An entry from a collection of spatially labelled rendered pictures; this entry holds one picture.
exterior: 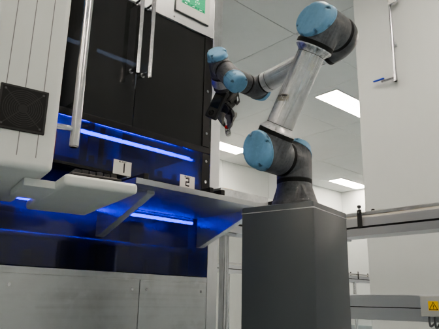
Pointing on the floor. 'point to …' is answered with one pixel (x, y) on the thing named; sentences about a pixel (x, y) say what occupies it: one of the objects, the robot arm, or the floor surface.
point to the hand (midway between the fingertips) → (225, 126)
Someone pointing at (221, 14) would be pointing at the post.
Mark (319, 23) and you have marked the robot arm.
